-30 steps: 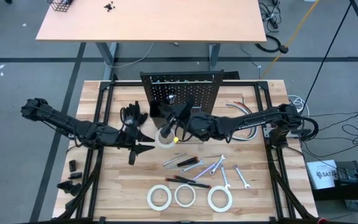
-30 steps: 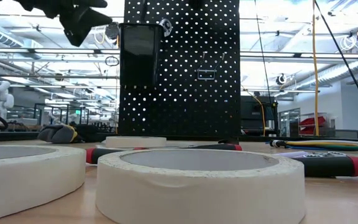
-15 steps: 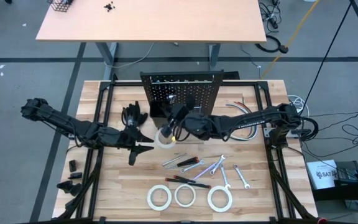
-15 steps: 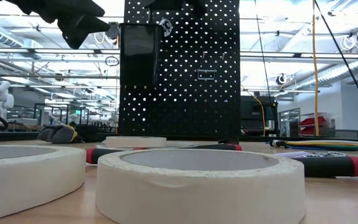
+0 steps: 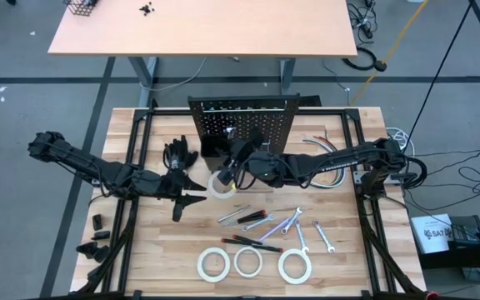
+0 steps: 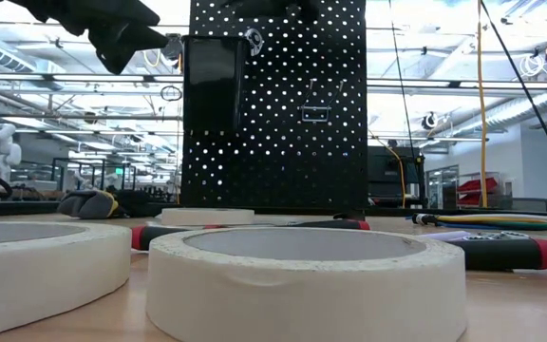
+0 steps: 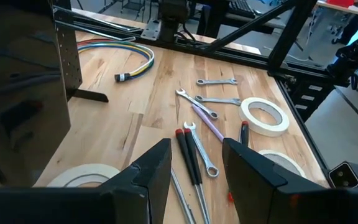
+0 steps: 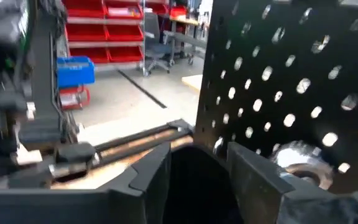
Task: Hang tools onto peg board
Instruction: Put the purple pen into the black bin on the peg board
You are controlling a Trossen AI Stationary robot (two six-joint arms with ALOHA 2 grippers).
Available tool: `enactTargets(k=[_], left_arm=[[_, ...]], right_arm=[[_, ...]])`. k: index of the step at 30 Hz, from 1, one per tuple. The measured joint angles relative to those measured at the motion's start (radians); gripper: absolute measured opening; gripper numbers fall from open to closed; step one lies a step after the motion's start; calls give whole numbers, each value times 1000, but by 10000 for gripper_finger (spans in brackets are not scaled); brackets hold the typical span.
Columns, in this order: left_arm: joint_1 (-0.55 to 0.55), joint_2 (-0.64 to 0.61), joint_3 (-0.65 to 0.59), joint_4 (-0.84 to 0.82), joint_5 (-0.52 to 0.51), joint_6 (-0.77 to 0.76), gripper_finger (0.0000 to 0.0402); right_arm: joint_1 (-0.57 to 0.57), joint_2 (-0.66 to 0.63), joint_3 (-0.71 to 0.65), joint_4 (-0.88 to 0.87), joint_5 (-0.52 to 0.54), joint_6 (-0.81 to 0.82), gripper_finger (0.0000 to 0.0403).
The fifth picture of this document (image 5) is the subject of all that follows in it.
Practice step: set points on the pile of small black parts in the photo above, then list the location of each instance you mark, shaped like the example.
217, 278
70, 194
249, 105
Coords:
146, 8

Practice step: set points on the black aluminium table frame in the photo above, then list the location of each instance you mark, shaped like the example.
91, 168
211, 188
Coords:
169, 111

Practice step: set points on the black grey work glove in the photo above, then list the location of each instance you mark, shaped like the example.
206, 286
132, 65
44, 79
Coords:
179, 154

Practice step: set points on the tan office desk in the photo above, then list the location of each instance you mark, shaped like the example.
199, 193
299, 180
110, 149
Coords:
202, 29

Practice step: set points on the black red-capped screwdriver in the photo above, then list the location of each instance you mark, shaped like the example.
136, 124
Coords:
248, 217
233, 242
273, 249

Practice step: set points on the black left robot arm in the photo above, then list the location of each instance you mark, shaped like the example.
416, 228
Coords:
98, 171

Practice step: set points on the black metal pegboard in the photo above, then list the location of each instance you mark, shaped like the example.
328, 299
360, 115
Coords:
265, 121

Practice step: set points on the black pegboard bin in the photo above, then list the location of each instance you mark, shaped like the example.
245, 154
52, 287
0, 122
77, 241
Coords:
207, 152

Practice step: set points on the pale purple pen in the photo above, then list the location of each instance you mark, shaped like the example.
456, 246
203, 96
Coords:
274, 229

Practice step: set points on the silver combination wrench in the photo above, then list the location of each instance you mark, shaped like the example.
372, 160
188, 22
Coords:
301, 236
258, 223
323, 236
292, 221

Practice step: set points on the silver telescopic pickup tool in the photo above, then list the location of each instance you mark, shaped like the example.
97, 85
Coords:
233, 213

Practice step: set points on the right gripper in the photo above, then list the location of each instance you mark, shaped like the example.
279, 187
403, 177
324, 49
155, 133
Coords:
244, 162

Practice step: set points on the white masking tape roll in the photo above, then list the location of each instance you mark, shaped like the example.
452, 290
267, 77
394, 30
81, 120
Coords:
294, 251
199, 264
248, 248
211, 189

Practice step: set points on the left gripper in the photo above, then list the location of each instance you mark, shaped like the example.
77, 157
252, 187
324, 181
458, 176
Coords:
167, 185

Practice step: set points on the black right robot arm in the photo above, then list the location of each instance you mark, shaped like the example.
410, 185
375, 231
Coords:
340, 160

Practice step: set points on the black equipment cart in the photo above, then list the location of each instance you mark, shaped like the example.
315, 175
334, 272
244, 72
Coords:
465, 259

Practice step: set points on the small black plastic part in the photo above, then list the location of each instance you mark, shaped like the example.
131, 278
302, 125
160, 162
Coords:
94, 251
101, 235
97, 221

